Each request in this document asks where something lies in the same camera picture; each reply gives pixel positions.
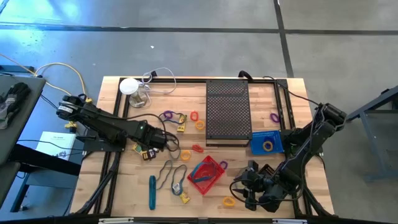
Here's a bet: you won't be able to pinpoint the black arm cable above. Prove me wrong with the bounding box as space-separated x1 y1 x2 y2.
262 75 321 108

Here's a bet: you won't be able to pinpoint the white paper booklet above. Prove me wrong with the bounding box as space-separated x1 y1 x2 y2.
35 131 77 161

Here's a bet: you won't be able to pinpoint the yellow cable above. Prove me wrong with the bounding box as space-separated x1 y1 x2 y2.
0 52 93 103

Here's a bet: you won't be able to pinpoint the black table edge rail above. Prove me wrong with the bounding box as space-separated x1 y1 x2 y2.
0 214 398 224

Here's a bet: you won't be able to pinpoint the dark colourful packet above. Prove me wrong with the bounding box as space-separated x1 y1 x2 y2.
142 148 160 161

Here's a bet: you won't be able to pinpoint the blue plastic basket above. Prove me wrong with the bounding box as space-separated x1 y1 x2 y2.
250 129 285 156

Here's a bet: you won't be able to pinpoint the grey metal table frame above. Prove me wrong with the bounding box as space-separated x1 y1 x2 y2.
345 85 398 183

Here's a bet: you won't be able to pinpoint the grey side table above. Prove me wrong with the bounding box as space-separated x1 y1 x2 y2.
0 74 47 166

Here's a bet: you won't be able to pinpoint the red plastic basket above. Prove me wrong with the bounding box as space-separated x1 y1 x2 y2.
187 154 227 196

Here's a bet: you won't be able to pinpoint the black perforated metal shelf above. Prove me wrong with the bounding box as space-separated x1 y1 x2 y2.
205 79 253 147

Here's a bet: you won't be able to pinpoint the grey black work gloves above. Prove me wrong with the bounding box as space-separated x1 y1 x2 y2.
0 82 32 130

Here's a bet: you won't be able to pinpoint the white lamp cable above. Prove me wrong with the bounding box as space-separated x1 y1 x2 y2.
141 67 177 108

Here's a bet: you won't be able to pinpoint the white mushroom table lamp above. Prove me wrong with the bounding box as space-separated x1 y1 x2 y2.
119 77 149 109

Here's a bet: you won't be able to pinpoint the teal marker pen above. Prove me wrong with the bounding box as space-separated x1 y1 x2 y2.
148 175 157 211

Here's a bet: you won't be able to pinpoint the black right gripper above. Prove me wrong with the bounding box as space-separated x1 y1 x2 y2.
231 160 270 211

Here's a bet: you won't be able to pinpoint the black hooked cable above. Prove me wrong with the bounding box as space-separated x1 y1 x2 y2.
238 70 254 82

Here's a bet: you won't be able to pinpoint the small black yellow box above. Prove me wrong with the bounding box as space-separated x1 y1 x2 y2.
259 164 276 177

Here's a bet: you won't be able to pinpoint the black side bench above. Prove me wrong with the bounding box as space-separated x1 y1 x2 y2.
0 143 82 212

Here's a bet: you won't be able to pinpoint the black aluminium table frame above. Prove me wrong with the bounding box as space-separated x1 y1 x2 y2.
70 76 336 218

